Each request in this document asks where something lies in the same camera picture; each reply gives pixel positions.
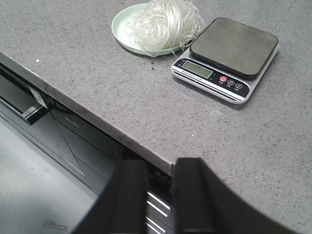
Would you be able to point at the light green plate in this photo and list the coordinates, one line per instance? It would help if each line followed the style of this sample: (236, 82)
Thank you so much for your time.
(121, 33)

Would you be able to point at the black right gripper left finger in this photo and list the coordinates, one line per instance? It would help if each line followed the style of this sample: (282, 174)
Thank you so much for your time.
(122, 206)

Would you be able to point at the digital kitchen scale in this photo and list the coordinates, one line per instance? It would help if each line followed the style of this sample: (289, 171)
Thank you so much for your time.
(227, 60)

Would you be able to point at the white vermicelli bundle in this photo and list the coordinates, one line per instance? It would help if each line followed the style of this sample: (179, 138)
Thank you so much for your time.
(164, 25)

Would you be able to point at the dark cabinet appliance under counter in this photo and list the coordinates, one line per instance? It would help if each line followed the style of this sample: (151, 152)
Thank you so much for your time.
(80, 147)

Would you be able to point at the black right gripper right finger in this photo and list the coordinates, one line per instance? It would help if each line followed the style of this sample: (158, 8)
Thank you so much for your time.
(205, 205)

